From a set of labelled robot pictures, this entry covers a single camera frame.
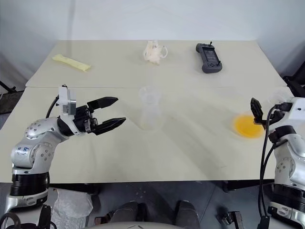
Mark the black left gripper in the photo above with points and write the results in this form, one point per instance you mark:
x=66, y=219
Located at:
x=83, y=120

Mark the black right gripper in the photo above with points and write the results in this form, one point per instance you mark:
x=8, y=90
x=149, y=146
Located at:
x=277, y=117

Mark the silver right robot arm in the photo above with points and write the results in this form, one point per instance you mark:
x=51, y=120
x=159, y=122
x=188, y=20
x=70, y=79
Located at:
x=289, y=162

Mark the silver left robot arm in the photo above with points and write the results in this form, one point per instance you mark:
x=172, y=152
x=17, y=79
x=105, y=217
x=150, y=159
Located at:
x=35, y=148

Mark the black metal stand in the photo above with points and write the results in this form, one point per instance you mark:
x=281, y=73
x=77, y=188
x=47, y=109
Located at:
x=295, y=82

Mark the yellow flat packet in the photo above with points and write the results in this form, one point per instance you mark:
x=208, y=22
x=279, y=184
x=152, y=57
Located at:
x=71, y=63

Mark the black handheld controller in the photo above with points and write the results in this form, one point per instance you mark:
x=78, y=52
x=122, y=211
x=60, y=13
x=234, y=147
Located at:
x=209, y=58

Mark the crumpled white plastic wrap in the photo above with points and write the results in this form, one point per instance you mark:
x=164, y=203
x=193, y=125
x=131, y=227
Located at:
x=153, y=53

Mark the dark rounded shape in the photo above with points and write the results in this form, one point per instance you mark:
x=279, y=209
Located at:
x=128, y=212
x=187, y=213

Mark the clear plastic bag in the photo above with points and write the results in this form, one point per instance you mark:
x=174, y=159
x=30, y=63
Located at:
x=70, y=207

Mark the black tripod leg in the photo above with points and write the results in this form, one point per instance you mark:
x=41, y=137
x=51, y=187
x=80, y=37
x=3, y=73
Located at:
x=7, y=86

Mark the black floor clamp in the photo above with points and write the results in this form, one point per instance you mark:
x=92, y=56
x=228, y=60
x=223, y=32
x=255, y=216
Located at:
x=230, y=218

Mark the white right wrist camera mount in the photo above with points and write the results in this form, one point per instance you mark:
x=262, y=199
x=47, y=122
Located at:
x=297, y=108

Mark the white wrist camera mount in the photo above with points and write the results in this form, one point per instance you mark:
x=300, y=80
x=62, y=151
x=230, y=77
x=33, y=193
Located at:
x=297, y=108
x=67, y=102

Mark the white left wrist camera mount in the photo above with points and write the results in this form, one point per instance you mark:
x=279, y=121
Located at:
x=67, y=102

